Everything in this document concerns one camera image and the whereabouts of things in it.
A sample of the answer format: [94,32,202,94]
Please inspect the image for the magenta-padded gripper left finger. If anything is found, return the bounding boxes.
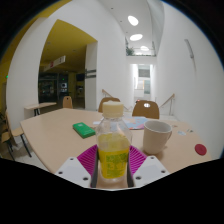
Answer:
[54,143,100,189]

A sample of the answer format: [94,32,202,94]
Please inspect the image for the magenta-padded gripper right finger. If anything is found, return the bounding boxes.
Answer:
[125,144,170,188]

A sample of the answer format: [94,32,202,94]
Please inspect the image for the clear bottle with yellow label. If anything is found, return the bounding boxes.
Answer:
[95,100,133,183]

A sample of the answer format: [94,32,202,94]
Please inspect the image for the beige ceramic mug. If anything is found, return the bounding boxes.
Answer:
[142,119,174,156]

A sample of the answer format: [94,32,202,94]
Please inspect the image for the small green box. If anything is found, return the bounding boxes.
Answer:
[72,122,97,139]

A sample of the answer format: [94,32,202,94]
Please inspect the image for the flat round red coaster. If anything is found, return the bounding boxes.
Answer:
[194,143,208,157]

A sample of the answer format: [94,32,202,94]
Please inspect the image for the wooden chair with oval cutout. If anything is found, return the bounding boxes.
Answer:
[131,99,161,120]
[97,96,121,114]

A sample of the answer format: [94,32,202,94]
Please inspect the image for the small wooden chair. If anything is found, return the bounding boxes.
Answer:
[62,95,74,110]

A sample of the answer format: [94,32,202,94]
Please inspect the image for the wooden chair with metal legs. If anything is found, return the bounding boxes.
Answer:
[0,109,33,162]

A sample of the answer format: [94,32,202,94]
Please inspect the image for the small wooden side table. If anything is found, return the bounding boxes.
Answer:
[23,101,58,117]

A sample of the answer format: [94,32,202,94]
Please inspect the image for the wooden stair handrail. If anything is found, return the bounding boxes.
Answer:
[101,88,115,100]
[159,93,176,116]

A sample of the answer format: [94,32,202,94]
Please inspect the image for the white hanging sign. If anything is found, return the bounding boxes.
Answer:
[42,55,67,72]

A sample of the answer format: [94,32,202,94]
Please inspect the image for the green potted plant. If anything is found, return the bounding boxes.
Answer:
[125,46,135,57]

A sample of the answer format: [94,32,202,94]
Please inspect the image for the oval ceiling lights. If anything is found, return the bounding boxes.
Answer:
[127,14,151,53]

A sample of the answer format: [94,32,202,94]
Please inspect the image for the dark wall sign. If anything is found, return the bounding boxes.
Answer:
[84,68,97,80]

